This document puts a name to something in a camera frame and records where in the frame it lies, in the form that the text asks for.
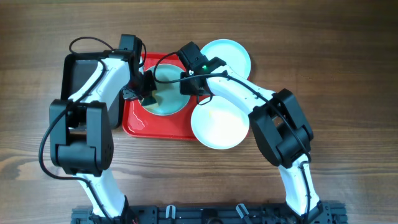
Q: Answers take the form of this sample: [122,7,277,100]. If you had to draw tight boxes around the light blue plate top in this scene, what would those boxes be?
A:
[201,39,251,80]

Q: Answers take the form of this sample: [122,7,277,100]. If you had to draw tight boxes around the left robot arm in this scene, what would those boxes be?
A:
[39,34,156,223]

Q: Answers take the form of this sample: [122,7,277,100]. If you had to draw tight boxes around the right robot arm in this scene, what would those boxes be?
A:
[181,56,320,222]

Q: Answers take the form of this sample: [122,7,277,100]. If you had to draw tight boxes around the green yellow sponge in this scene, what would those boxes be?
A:
[141,95,159,108]

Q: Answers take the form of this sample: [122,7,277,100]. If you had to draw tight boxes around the red plastic tray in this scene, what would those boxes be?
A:
[122,53,197,140]

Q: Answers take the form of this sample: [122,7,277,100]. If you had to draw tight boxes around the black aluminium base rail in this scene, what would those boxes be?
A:
[70,202,348,224]

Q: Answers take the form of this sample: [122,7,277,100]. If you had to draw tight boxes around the light blue plate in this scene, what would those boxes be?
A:
[140,64,190,116]
[201,39,251,80]

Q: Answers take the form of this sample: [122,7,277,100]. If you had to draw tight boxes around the black rectangular tray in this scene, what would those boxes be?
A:
[60,54,124,129]

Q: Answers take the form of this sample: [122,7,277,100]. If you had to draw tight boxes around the white plate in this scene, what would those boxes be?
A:
[190,96,249,150]

